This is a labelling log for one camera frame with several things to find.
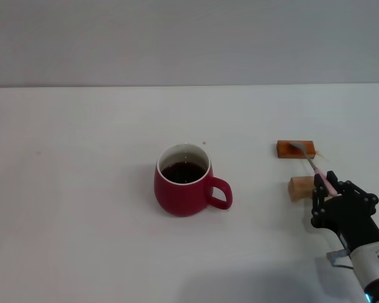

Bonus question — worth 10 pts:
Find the light wooden notched block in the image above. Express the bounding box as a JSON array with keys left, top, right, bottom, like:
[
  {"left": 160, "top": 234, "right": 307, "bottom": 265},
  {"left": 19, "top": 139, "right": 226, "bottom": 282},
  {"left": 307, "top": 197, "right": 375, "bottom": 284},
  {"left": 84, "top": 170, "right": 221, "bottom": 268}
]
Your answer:
[{"left": 287, "top": 175, "right": 316, "bottom": 203}]

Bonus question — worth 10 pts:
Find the orange-brown wooden block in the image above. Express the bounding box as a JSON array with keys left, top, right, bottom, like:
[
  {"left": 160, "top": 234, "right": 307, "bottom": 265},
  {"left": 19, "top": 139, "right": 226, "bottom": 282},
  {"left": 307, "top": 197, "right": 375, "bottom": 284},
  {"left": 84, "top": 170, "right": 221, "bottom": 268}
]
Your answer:
[{"left": 277, "top": 140, "right": 316, "bottom": 161}]

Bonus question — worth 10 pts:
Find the grey wrist cable with plug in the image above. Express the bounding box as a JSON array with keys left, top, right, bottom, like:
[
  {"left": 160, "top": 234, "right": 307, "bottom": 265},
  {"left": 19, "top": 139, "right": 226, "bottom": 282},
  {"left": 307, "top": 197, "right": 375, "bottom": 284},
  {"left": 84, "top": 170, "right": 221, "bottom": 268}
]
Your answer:
[{"left": 326, "top": 248, "right": 355, "bottom": 270}]

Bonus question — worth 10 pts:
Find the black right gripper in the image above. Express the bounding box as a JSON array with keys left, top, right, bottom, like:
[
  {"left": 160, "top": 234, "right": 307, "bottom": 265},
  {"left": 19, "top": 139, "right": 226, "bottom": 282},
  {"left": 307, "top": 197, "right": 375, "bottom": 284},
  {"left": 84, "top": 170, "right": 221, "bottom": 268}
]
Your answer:
[{"left": 311, "top": 170, "right": 379, "bottom": 253}]

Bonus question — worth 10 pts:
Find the red ceramic coffee cup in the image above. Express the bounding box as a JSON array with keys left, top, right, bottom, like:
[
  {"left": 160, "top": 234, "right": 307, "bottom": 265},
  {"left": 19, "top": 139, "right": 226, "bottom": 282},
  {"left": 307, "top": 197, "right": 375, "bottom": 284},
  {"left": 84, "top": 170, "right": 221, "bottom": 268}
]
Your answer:
[{"left": 153, "top": 143, "right": 234, "bottom": 218}]

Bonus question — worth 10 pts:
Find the pink-handled metal spoon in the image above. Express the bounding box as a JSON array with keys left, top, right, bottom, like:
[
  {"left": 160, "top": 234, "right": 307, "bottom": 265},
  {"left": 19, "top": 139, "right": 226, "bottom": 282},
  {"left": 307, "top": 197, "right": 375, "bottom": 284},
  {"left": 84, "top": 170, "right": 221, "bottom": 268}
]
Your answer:
[{"left": 289, "top": 141, "right": 337, "bottom": 196}]

